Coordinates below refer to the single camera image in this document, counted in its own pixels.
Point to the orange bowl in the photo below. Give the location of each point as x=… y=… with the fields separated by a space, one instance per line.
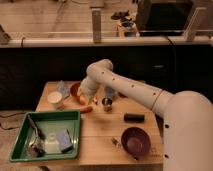
x=73 y=92

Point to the black metal utensil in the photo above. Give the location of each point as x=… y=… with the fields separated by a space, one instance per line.
x=38 y=131

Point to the dark purple bowl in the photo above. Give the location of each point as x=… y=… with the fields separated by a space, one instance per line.
x=136 y=142

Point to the blue glass cup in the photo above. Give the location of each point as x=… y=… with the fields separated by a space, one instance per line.
x=109 y=92

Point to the white plastic container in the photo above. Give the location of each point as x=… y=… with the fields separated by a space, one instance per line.
x=51 y=144

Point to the orange carrot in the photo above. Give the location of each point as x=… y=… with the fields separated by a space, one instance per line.
x=86 y=109

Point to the blue sponge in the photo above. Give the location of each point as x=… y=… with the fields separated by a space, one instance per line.
x=65 y=143

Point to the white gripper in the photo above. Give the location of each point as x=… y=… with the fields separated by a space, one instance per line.
x=88 y=89

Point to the small metal cup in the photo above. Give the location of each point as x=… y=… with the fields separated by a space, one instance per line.
x=107 y=104

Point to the wooden table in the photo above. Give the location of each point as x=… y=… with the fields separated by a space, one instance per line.
x=99 y=127

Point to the black monitor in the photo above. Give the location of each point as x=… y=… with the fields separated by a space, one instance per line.
x=162 y=17

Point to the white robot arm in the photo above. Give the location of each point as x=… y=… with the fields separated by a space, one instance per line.
x=188 y=116

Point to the white paper cup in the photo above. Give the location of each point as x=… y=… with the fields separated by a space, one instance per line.
x=55 y=99

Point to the small metal clip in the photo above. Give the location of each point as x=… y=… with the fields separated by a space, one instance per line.
x=116 y=142

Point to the green plastic tray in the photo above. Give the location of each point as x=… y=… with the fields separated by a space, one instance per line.
x=29 y=148

